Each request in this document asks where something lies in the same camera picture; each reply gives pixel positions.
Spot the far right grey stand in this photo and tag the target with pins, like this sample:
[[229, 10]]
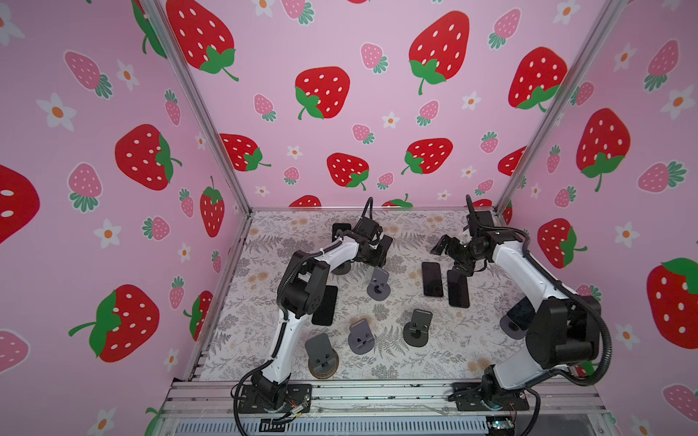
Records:
[[511, 329]]

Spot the back black round stand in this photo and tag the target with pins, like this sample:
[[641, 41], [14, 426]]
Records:
[[344, 268]]

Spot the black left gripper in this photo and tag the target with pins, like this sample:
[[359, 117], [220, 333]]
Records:
[[380, 258]]

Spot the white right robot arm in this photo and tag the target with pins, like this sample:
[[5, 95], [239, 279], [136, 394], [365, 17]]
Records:
[[567, 336]]

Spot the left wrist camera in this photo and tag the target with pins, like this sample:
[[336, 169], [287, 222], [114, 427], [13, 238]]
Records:
[[368, 229]]

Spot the middle grey round stand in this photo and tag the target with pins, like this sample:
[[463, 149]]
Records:
[[379, 288]]

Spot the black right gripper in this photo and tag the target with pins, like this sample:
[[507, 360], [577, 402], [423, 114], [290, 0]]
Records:
[[455, 251]]

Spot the dark front right stand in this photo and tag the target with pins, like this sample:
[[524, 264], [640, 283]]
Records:
[[416, 331]]

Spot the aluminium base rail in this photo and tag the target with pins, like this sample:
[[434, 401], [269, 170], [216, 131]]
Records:
[[418, 407]]

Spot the wooden base grey stand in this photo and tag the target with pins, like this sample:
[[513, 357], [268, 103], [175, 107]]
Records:
[[323, 360]]

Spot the grey front middle stand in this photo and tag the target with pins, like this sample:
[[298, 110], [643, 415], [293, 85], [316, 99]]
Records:
[[361, 340]]

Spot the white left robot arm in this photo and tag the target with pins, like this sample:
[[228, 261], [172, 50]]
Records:
[[299, 295]]

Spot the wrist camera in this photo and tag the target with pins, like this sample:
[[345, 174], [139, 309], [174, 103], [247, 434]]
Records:
[[477, 222], [368, 229]]

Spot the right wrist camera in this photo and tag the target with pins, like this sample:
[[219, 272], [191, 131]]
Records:
[[477, 222]]

